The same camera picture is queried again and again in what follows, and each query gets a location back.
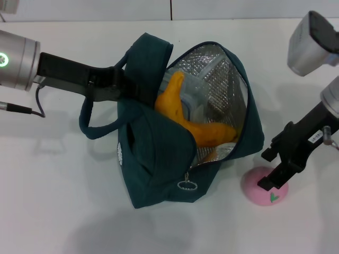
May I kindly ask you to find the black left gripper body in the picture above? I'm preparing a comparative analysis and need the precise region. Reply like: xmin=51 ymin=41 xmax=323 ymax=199
xmin=38 ymin=52 xmax=120 ymax=102

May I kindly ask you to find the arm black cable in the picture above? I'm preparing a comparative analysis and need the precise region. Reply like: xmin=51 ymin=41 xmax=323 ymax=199
xmin=0 ymin=84 xmax=46 ymax=119
xmin=322 ymin=126 xmax=339 ymax=151

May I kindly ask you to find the yellow banana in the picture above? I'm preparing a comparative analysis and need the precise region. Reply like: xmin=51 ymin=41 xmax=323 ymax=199
xmin=154 ymin=71 xmax=238 ymax=148

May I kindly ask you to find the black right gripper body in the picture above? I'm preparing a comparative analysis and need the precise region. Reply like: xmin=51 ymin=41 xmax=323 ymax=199
xmin=280 ymin=102 xmax=339 ymax=173

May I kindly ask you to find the silver zipper pull ring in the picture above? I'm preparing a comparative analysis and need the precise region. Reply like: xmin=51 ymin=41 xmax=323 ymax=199
xmin=177 ymin=171 xmax=198 ymax=191

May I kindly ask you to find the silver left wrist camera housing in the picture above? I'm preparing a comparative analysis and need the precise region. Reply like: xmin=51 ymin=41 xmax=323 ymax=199
xmin=0 ymin=0 xmax=20 ymax=14

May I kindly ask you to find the dark teal insulated lunch bag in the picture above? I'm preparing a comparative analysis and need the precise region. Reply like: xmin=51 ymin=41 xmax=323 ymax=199
xmin=79 ymin=32 xmax=265 ymax=210

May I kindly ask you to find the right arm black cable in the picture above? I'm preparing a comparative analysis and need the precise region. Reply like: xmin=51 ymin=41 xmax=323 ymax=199
xmin=322 ymin=126 xmax=339 ymax=151

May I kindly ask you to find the clear plastic blue-rimmed food container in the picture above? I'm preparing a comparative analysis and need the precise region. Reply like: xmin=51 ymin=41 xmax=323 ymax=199
xmin=163 ymin=67 xmax=210 ymax=122

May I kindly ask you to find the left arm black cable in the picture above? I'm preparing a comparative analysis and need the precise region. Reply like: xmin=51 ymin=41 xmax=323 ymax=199
xmin=0 ymin=84 xmax=46 ymax=119

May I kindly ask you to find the pink toy peach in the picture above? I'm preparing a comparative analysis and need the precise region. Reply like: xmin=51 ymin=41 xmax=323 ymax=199
xmin=240 ymin=166 xmax=290 ymax=206

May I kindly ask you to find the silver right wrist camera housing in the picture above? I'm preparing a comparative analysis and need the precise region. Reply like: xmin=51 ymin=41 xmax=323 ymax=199
xmin=288 ymin=10 xmax=339 ymax=77

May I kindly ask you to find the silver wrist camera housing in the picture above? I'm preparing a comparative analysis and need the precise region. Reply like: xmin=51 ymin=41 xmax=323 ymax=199
xmin=288 ymin=10 xmax=339 ymax=77
xmin=0 ymin=0 xmax=20 ymax=14

